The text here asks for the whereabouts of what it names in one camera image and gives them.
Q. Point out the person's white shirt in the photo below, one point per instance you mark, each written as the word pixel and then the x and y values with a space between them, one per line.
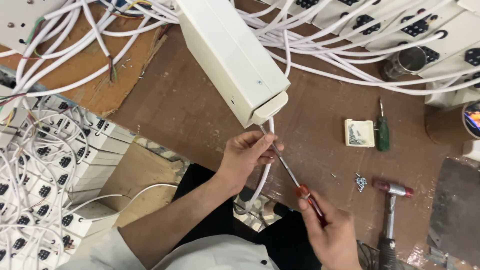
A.
pixel 210 255

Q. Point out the red headed metal hammer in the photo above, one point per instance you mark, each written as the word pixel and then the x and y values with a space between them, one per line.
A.
pixel 392 202

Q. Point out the tape roll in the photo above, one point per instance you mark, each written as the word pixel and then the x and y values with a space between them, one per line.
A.
pixel 473 120

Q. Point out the small pile of screws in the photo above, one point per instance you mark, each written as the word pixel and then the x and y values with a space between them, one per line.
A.
pixel 361 183

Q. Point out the steel cup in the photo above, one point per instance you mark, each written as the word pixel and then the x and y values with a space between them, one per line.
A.
pixel 407 62

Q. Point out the person's left hand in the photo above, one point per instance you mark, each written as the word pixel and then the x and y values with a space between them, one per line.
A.
pixel 240 157

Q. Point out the small white box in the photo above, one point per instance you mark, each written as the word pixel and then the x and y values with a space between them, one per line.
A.
pixel 472 150

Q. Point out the row of white extension boards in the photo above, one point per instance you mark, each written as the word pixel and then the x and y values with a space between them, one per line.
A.
pixel 412 26

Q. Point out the stack of white socket boards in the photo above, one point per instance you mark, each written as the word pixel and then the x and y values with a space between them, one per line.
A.
pixel 56 180

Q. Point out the brown cardboard sheet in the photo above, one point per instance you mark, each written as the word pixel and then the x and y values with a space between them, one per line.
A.
pixel 93 78

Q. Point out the long white extension box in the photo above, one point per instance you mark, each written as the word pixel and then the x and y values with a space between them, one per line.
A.
pixel 232 56

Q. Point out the grey metal sheet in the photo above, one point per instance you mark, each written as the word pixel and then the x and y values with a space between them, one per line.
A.
pixel 457 210

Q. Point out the metal bracket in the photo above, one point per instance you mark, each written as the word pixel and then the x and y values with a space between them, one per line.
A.
pixel 437 257

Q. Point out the small cream screw box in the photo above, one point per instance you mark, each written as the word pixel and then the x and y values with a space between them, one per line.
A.
pixel 359 133

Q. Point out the person's right hand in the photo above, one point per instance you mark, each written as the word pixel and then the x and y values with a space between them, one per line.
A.
pixel 333 240

